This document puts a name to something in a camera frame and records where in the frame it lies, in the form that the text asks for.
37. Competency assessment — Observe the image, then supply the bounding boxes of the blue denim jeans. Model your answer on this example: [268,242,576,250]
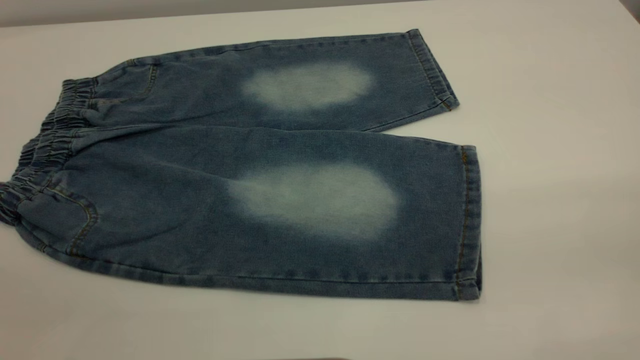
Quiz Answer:
[0,28,483,302]

